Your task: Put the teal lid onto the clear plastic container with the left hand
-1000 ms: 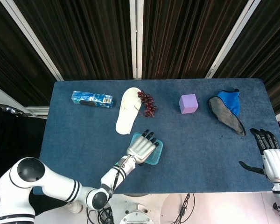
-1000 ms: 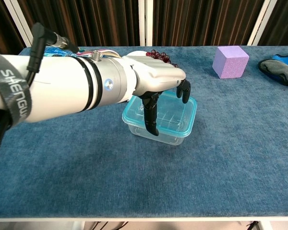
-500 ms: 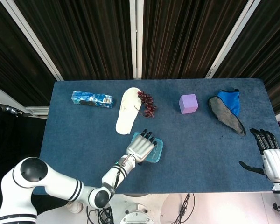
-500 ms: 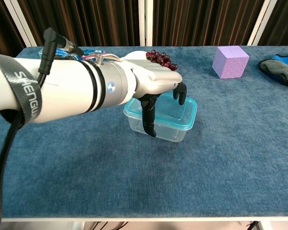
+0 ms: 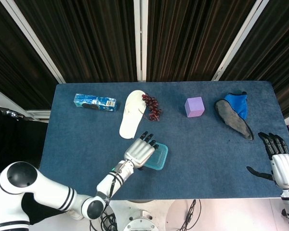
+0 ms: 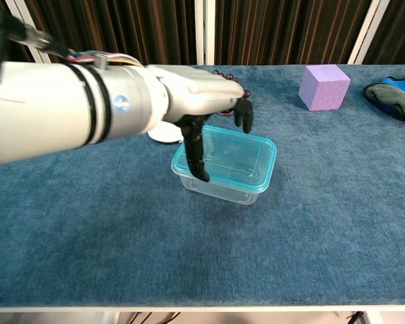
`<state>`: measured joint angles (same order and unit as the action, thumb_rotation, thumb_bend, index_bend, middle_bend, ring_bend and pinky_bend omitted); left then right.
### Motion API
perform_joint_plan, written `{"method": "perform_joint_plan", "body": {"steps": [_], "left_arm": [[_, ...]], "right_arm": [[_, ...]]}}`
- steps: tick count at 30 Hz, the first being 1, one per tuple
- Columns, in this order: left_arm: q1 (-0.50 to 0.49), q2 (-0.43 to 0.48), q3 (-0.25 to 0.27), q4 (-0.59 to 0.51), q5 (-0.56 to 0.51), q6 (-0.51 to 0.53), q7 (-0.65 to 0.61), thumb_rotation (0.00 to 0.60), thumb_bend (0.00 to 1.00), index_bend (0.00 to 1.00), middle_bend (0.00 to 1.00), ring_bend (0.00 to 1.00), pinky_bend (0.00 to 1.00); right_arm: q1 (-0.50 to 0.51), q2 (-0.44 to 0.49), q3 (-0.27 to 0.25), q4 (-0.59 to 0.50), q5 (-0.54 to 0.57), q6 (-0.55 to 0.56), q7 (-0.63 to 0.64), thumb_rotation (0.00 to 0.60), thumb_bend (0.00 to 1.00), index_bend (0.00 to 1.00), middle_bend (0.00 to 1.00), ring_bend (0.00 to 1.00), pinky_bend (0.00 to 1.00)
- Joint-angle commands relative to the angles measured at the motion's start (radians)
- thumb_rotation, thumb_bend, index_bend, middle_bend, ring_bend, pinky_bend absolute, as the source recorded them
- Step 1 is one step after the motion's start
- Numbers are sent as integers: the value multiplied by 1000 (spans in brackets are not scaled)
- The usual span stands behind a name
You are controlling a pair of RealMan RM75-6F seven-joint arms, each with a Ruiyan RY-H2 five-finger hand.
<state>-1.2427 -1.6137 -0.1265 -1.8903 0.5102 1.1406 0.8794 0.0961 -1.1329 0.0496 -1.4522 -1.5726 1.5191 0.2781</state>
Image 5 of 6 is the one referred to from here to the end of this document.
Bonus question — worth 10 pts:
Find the blue felt table mat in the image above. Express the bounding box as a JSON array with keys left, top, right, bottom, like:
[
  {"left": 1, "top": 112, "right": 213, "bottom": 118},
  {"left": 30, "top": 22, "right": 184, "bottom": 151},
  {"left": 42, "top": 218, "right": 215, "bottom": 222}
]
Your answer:
[{"left": 37, "top": 80, "right": 289, "bottom": 201}]

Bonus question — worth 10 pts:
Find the purple foam cube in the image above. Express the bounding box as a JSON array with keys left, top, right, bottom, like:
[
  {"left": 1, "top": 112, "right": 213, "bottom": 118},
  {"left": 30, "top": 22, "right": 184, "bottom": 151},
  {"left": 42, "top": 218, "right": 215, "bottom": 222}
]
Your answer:
[{"left": 184, "top": 96, "right": 205, "bottom": 118}]

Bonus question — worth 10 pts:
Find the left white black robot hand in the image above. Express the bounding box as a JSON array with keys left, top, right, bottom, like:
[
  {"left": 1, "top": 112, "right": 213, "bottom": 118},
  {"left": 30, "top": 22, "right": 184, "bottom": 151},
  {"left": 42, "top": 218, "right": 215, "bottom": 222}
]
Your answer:
[{"left": 123, "top": 130, "right": 159, "bottom": 171}]

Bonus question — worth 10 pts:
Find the red grape bunch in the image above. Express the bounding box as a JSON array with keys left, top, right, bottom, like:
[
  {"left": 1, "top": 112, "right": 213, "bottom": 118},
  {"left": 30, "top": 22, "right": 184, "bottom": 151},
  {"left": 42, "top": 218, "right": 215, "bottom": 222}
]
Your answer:
[{"left": 141, "top": 93, "right": 163, "bottom": 122}]

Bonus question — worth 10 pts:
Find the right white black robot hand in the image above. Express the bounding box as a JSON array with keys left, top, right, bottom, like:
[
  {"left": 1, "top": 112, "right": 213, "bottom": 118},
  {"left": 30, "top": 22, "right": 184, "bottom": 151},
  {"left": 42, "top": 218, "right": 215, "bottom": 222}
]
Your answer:
[{"left": 247, "top": 131, "right": 289, "bottom": 190}]

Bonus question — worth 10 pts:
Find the chrome metal handle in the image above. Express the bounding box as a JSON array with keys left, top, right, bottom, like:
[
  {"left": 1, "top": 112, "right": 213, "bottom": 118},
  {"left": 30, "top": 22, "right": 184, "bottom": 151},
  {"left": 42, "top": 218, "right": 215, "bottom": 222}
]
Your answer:
[{"left": 3, "top": 108, "right": 24, "bottom": 119}]

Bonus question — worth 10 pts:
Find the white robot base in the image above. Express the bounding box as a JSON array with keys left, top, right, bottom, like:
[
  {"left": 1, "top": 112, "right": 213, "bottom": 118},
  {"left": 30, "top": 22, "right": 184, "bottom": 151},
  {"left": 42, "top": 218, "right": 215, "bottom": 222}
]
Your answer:
[{"left": 109, "top": 199, "right": 174, "bottom": 231}]

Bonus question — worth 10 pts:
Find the thin black cable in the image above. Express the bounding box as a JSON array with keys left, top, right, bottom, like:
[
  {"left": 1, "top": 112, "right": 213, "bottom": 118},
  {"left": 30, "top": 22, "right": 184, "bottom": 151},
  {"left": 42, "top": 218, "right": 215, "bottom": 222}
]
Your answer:
[{"left": 178, "top": 199, "right": 202, "bottom": 231}]

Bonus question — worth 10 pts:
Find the dark brown curtain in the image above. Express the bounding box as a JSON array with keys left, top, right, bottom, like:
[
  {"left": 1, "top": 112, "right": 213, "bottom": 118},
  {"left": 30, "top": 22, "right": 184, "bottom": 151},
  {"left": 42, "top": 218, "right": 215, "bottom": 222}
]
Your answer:
[
  {"left": 146, "top": 0, "right": 257, "bottom": 82},
  {"left": 219, "top": 0, "right": 289, "bottom": 119},
  {"left": 13, "top": 0, "right": 138, "bottom": 83},
  {"left": 0, "top": 0, "right": 59, "bottom": 111}
]

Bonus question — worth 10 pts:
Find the black cable bundle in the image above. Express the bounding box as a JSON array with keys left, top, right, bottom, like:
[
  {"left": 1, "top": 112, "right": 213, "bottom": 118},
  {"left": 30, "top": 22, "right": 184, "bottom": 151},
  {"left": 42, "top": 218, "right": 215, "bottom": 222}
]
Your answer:
[{"left": 89, "top": 208, "right": 118, "bottom": 231}]

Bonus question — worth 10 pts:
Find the teal plastic container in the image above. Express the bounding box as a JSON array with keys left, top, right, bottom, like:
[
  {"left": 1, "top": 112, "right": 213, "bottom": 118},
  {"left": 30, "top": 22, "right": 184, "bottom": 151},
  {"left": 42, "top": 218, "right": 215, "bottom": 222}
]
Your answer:
[{"left": 143, "top": 142, "right": 169, "bottom": 171}]

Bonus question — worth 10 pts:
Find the person in black clothes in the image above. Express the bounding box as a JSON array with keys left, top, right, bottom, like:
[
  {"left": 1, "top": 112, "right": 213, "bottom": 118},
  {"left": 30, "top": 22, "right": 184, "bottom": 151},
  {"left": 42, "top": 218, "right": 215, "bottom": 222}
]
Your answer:
[{"left": 0, "top": 105, "right": 72, "bottom": 226}]

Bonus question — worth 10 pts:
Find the white frame post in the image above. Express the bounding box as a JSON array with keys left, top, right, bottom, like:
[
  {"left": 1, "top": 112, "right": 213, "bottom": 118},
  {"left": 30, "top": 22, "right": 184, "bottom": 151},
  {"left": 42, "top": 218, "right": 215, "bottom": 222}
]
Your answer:
[
  {"left": 0, "top": 0, "right": 67, "bottom": 84},
  {"left": 133, "top": 0, "right": 149, "bottom": 82},
  {"left": 211, "top": 0, "right": 271, "bottom": 82}
]

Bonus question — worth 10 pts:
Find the white slipper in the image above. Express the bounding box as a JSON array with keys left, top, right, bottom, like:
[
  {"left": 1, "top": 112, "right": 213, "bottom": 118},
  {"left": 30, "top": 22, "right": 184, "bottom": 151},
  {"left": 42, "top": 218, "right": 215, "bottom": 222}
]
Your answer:
[{"left": 119, "top": 90, "right": 147, "bottom": 140}]

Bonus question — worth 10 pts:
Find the blue cookie box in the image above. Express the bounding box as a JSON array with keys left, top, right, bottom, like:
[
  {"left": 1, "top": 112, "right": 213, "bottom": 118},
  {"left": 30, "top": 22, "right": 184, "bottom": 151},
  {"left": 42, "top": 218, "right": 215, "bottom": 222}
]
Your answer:
[{"left": 73, "top": 93, "right": 118, "bottom": 113}]

